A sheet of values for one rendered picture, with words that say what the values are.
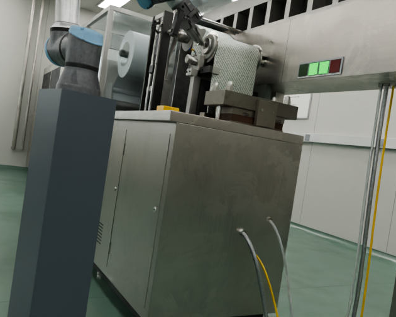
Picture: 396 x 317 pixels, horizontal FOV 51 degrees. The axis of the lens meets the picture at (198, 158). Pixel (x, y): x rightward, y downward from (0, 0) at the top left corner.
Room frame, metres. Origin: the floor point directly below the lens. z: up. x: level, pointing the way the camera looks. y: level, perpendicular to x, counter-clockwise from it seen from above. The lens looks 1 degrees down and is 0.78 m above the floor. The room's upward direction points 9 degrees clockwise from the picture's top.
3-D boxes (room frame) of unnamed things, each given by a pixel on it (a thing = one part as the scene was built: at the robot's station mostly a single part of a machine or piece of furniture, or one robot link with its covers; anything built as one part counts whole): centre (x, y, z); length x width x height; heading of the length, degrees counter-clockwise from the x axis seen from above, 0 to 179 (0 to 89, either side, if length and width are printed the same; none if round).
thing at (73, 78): (1.45, 0.45, 0.95); 0.15 x 0.15 x 0.10
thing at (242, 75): (1.95, -0.11, 1.11); 0.23 x 0.01 x 0.18; 120
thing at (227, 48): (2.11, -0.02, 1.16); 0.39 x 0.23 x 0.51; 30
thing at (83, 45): (1.46, 0.45, 1.07); 0.13 x 0.12 x 0.14; 45
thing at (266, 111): (1.79, -0.26, 0.96); 0.10 x 0.03 x 0.11; 120
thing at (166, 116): (2.77, 0.46, 0.88); 2.52 x 0.66 x 0.04; 30
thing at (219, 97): (1.86, -0.20, 1.00); 0.40 x 0.16 x 0.06; 120
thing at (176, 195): (2.78, 0.44, 0.43); 2.52 x 0.64 x 0.86; 30
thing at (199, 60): (1.95, 0.08, 1.05); 0.06 x 0.05 x 0.31; 120
